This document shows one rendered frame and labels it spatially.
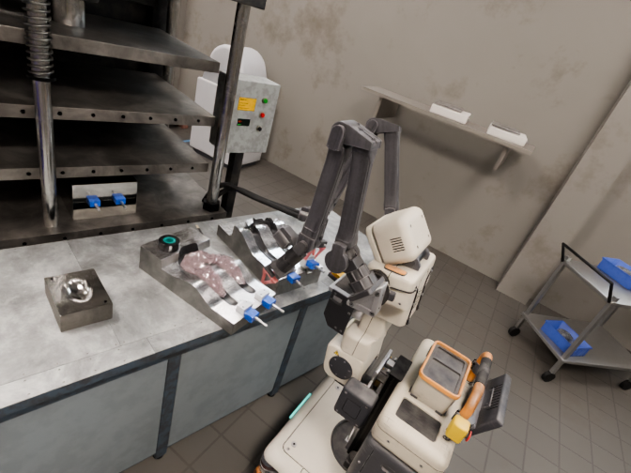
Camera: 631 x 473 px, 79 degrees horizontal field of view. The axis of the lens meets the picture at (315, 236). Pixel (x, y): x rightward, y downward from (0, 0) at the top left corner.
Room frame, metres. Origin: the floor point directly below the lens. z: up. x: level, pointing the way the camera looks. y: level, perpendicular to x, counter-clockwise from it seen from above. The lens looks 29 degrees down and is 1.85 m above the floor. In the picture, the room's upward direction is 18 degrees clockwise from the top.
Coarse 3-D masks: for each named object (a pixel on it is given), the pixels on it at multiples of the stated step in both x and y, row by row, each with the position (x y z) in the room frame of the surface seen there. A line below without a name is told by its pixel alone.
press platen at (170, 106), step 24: (0, 72) 1.51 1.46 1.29; (24, 72) 1.60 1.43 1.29; (72, 72) 1.82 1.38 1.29; (96, 72) 1.95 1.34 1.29; (120, 72) 2.10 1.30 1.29; (144, 72) 2.26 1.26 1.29; (0, 96) 1.28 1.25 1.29; (24, 96) 1.35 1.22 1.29; (72, 96) 1.51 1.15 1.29; (96, 96) 1.61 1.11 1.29; (120, 96) 1.71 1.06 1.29; (144, 96) 1.82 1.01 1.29; (168, 96) 1.96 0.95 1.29; (96, 120) 1.45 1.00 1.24; (120, 120) 1.53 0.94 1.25; (144, 120) 1.60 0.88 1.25; (168, 120) 1.69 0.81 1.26; (192, 120) 1.78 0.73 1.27
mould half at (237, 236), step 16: (224, 224) 1.62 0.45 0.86; (240, 224) 1.55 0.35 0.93; (256, 224) 1.59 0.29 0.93; (224, 240) 1.56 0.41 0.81; (240, 240) 1.48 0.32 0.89; (272, 240) 1.55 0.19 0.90; (240, 256) 1.46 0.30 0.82; (256, 256) 1.41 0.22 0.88; (256, 272) 1.38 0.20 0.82; (304, 272) 1.40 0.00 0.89; (320, 272) 1.49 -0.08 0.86; (272, 288) 1.30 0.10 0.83; (288, 288) 1.35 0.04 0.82
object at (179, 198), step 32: (0, 192) 1.40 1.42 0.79; (32, 192) 1.47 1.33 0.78; (160, 192) 1.85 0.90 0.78; (192, 192) 1.97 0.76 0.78; (0, 224) 1.19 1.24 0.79; (32, 224) 1.26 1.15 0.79; (64, 224) 1.32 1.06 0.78; (96, 224) 1.39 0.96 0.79; (128, 224) 1.47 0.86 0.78; (160, 224) 1.59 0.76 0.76
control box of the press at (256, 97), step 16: (224, 80) 2.05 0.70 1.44; (240, 80) 2.02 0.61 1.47; (256, 80) 2.15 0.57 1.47; (240, 96) 2.03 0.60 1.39; (256, 96) 2.11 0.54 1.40; (272, 96) 2.19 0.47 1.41; (240, 112) 2.05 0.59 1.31; (256, 112) 2.13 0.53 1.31; (272, 112) 2.21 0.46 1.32; (240, 128) 2.06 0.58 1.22; (256, 128) 2.14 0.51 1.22; (240, 144) 2.08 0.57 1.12; (256, 144) 2.16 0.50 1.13; (240, 160) 2.15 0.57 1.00; (224, 208) 2.12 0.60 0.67
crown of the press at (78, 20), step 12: (60, 0) 1.59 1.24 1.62; (72, 0) 1.61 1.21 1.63; (84, 0) 1.61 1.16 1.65; (96, 0) 1.67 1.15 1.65; (240, 0) 1.79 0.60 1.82; (252, 0) 1.83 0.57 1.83; (264, 0) 1.87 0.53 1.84; (60, 12) 1.59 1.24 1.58; (72, 12) 1.61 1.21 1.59; (84, 12) 1.66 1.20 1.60; (72, 24) 1.61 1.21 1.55; (84, 24) 1.66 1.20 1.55
